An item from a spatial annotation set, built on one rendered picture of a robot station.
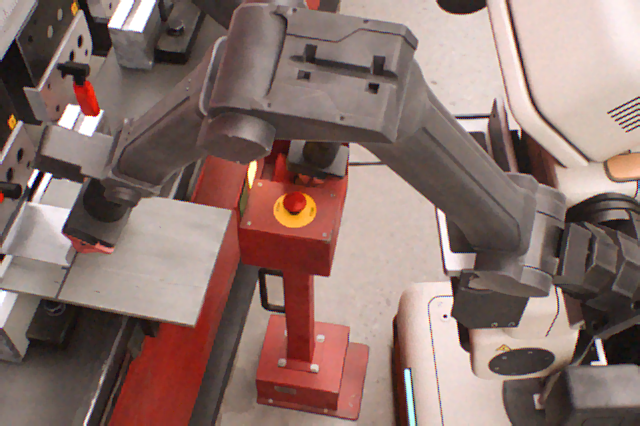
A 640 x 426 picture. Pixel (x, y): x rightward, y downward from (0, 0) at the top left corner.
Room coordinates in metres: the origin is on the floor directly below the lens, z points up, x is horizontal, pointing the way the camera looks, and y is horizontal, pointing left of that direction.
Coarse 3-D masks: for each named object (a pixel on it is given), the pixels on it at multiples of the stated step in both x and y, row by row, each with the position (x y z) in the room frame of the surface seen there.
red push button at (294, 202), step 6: (294, 192) 0.83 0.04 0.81; (300, 192) 0.83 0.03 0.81; (288, 198) 0.82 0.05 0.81; (294, 198) 0.81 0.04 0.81; (300, 198) 0.82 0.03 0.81; (288, 204) 0.80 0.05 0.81; (294, 204) 0.80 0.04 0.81; (300, 204) 0.80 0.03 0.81; (306, 204) 0.81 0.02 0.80; (288, 210) 0.80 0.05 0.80; (294, 210) 0.79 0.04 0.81; (300, 210) 0.80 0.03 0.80
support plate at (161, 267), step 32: (64, 192) 0.69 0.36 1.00; (128, 224) 0.64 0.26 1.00; (160, 224) 0.64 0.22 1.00; (192, 224) 0.64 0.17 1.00; (224, 224) 0.64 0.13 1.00; (96, 256) 0.59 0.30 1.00; (128, 256) 0.59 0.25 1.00; (160, 256) 0.59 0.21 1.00; (192, 256) 0.59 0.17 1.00; (0, 288) 0.54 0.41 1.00; (32, 288) 0.54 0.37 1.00; (64, 288) 0.54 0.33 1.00; (96, 288) 0.54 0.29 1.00; (128, 288) 0.54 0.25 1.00; (160, 288) 0.54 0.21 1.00; (192, 288) 0.54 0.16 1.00; (160, 320) 0.49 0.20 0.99; (192, 320) 0.49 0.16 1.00
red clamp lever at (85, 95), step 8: (64, 64) 0.77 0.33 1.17; (72, 64) 0.77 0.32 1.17; (80, 64) 0.77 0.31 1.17; (64, 72) 0.76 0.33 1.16; (72, 72) 0.76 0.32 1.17; (80, 72) 0.76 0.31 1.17; (88, 72) 0.77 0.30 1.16; (80, 80) 0.76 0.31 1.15; (88, 80) 0.77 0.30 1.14; (80, 88) 0.76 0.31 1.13; (88, 88) 0.76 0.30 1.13; (80, 96) 0.76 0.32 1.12; (88, 96) 0.76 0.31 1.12; (80, 104) 0.76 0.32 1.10; (88, 104) 0.76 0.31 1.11; (96, 104) 0.77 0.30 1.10; (88, 112) 0.76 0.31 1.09; (96, 112) 0.76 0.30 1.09
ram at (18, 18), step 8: (24, 0) 0.76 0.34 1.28; (32, 0) 0.78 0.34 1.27; (16, 8) 0.74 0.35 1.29; (24, 8) 0.76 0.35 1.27; (16, 16) 0.74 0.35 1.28; (24, 16) 0.75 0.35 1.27; (8, 24) 0.72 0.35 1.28; (16, 24) 0.73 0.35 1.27; (0, 32) 0.70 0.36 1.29; (8, 32) 0.71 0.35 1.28; (16, 32) 0.73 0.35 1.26; (0, 40) 0.70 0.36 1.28; (8, 40) 0.71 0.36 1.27; (0, 48) 0.69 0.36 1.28; (0, 56) 0.69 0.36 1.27
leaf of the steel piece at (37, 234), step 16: (32, 208) 0.66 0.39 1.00; (48, 208) 0.66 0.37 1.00; (16, 224) 0.63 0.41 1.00; (32, 224) 0.64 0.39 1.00; (48, 224) 0.63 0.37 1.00; (16, 240) 0.61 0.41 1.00; (32, 240) 0.61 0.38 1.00; (48, 240) 0.61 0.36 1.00; (64, 240) 0.61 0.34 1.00; (32, 256) 0.58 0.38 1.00; (48, 256) 0.58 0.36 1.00; (64, 256) 0.58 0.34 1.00
